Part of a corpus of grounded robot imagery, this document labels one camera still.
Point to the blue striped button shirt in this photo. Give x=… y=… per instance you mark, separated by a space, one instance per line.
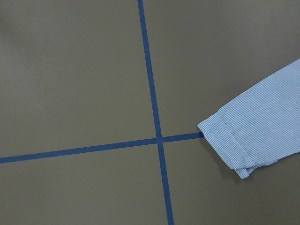
x=260 y=126

